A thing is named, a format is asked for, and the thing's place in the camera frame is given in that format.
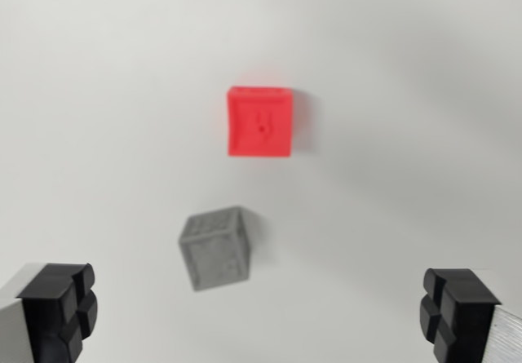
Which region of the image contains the black-tipped silver gripper left finger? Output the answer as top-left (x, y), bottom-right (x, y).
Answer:
top-left (0, 262), bottom-right (99, 363)

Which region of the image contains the black-tipped silver gripper right finger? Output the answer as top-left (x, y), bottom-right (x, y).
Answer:
top-left (418, 268), bottom-right (522, 363)

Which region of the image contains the red dice cube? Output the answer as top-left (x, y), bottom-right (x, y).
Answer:
top-left (226, 85), bottom-right (294, 159)

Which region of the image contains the grey dice cube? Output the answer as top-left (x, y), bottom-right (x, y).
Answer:
top-left (177, 205), bottom-right (252, 293)

